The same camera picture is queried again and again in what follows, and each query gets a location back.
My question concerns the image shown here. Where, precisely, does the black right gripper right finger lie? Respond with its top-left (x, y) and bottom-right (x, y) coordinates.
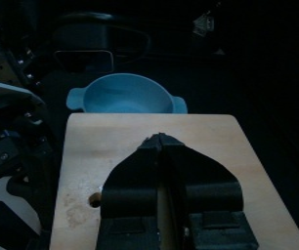
top-left (159, 132), bottom-right (262, 250)

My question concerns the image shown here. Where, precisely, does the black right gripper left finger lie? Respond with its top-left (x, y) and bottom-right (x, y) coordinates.
top-left (95, 132), bottom-right (164, 250)

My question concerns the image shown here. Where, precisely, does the light wooden cutting board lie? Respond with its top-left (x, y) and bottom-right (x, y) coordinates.
top-left (48, 112), bottom-right (299, 250)

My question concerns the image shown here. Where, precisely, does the black office chair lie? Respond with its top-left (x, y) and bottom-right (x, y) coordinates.
top-left (51, 11), bottom-right (154, 75)

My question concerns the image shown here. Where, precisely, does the hanging silver metal clip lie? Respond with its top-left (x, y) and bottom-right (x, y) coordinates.
top-left (192, 13), bottom-right (216, 38)

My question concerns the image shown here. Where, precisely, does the blue bowl with handles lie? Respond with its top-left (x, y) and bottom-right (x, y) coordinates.
top-left (66, 72), bottom-right (190, 115)

